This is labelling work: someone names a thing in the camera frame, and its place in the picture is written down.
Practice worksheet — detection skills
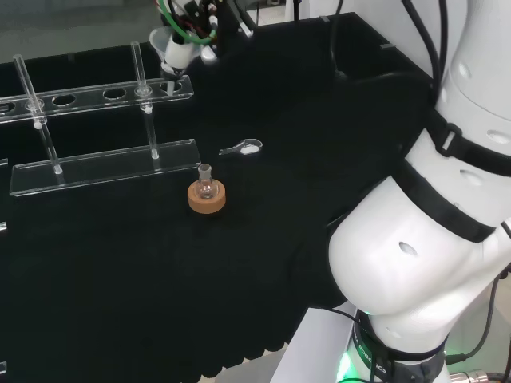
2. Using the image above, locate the black cable with plug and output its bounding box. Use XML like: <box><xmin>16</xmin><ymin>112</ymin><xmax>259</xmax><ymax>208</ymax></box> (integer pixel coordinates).
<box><xmin>446</xmin><ymin>270</ymin><xmax>511</xmax><ymax>365</ymax></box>

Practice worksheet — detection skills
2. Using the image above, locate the glass round-bottom flask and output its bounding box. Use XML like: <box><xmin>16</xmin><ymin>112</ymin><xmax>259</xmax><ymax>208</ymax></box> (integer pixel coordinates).
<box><xmin>197</xmin><ymin>164</ymin><xmax>219</xmax><ymax>201</ymax></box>

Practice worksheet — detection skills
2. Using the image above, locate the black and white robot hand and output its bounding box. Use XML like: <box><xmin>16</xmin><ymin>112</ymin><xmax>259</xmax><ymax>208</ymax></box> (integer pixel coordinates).
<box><xmin>160</xmin><ymin>0</ymin><xmax>256</xmax><ymax>77</ymax></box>

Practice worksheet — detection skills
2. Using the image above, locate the green cable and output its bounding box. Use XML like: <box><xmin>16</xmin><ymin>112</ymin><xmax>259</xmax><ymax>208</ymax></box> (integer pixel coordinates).
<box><xmin>156</xmin><ymin>0</ymin><xmax>221</xmax><ymax>45</ymax></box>

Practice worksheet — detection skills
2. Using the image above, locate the thick black cable bundle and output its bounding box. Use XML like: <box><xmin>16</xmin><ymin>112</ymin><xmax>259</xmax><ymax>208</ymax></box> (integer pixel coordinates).
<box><xmin>400</xmin><ymin>0</ymin><xmax>449</xmax><ymax>91</ymax></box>

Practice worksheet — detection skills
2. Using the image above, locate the black cloth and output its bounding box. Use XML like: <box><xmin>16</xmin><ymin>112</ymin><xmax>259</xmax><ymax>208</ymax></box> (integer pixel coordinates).
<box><xmin>0</xmin><ymin>11</ymin><xmax>444</xmax><ymax>381</ymax></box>

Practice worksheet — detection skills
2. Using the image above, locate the clear funnel stand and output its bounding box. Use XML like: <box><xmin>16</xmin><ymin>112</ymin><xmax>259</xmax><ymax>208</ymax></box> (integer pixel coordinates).
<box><xmin>0</xmin><ymin>41</ymin><xmax>200</xmax><ymax>199</ymax></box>

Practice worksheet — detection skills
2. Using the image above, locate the glass weighing funnel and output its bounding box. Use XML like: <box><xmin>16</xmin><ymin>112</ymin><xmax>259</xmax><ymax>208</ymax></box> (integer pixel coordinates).
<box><xmin>218</xmin><ymin>138</ymin><xmax>263</xmax><ymax>157</ymax></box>

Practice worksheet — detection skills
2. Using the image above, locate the clear plastic funnel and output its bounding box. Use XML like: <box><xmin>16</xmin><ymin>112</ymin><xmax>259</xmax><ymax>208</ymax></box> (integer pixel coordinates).
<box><xmin>149</xmin><ymin>27</ymin><xmax>200</xmax><ymax>97</ymax></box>

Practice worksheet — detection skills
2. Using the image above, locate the cork ring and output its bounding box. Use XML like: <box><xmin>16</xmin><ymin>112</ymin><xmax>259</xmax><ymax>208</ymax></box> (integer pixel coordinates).
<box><xmin>187</xmin><ymin>180</ymin><xmax>228</xmax><ymax>215</ymax></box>

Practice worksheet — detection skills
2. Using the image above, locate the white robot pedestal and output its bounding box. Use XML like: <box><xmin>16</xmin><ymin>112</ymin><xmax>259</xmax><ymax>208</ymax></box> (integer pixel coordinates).
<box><xmin>274</xmin><ymin>306</ymin><xmax>360</xmax><ymax>383</ymax></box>

